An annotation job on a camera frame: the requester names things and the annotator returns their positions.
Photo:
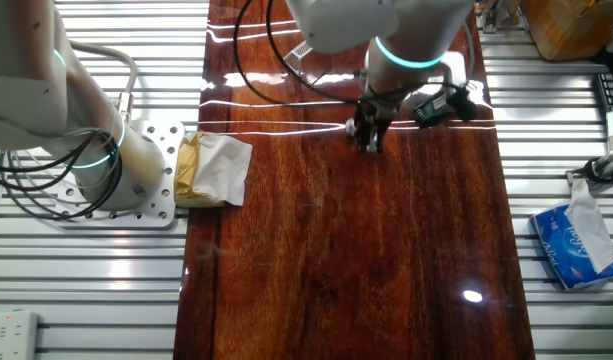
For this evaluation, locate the blue tissue pack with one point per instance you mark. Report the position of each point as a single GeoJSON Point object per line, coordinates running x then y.
{"type": "Point", "coordinates": [566, 250]}

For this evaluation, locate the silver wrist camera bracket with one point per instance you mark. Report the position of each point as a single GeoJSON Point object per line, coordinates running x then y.
{"type": "Point", "coordinates": [453, 65]}

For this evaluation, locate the green folding hex key set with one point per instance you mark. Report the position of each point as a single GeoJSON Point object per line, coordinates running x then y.
{"type": "Point", "coordinates": [431, 110]}

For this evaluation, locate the white mesh toy goal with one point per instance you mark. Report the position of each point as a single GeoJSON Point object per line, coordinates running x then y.
{"type": "Point", "coordinates": [298, 52]}

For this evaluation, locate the glossy red-brown wooden board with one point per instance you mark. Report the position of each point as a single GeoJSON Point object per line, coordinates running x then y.
{"type": "Point", "coordinates": [336, 240]}

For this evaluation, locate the crumpled white paper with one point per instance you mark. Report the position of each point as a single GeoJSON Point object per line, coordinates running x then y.
{"type": "Point", "coordinates": [216, 170]}

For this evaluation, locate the white power strip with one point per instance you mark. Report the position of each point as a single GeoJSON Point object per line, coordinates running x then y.
{"type": "Point", "coordinates": [11, 335]}

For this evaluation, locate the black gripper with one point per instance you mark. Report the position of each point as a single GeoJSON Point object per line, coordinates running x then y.
{"type": "Point", "coordinates": [373, 112]}

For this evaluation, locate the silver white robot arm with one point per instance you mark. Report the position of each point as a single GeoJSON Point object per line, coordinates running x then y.
{"type": "Point", "coordinates": [36, 85]}

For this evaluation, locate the brown cardboard box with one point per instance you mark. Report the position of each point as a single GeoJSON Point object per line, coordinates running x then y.
{"type": "Point", "coordinates": [576, 27]}

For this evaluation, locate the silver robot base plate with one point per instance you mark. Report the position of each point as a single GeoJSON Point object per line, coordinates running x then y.
{"type": "Point", "coordinates": [161, 200]}

